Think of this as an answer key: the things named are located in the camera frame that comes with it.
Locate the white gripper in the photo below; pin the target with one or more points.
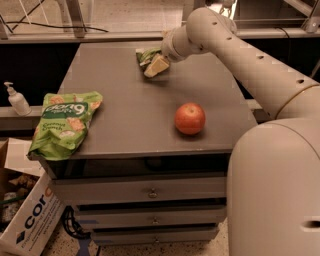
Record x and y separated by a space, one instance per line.
169 47

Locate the small green jalapeno chip bag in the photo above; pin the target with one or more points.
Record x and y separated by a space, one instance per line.
145 56

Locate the large green rice chip bag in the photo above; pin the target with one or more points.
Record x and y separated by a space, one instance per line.
64 124

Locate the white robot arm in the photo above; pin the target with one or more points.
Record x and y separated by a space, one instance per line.
273 182

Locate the red apple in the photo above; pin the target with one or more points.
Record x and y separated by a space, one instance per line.
190 118

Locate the grey drawer cabinet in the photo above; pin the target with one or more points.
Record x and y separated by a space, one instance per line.
136 179

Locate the white pump bottle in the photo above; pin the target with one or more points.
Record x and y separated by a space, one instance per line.
17 100

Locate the white cardboard box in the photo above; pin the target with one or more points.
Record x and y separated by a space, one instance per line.
29 209

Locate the grey metal shelf frame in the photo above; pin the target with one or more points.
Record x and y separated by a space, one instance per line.
95 20

